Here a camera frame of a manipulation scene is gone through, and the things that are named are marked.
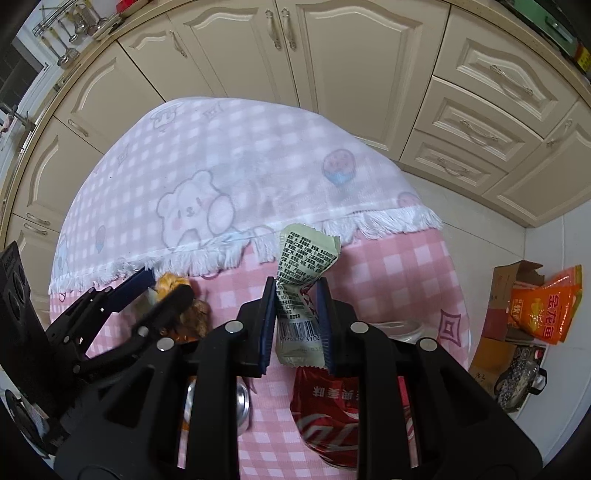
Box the crushed red cola can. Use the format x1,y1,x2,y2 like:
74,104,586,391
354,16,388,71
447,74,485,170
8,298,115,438
289,365,412,471

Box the pale green barcode wrapper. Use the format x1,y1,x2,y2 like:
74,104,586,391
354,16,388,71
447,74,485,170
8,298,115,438
276,224,341,368

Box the cardboard trash box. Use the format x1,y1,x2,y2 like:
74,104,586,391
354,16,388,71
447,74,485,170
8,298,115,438
469,260,548,414

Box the cream kitchen cabinets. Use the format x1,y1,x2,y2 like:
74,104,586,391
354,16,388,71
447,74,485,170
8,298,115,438
0,0,591,241

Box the pink checkered tablecloth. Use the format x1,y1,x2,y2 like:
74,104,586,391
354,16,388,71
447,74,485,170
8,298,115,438
47,95,472,480

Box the orange bag in box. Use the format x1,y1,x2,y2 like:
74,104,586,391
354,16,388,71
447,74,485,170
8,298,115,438
507,265,583,345

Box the hanging ladles rack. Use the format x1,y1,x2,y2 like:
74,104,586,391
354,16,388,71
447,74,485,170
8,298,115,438
31,0,120,70

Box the green electric grill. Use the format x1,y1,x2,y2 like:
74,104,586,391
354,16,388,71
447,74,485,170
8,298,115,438
501,0,590,76

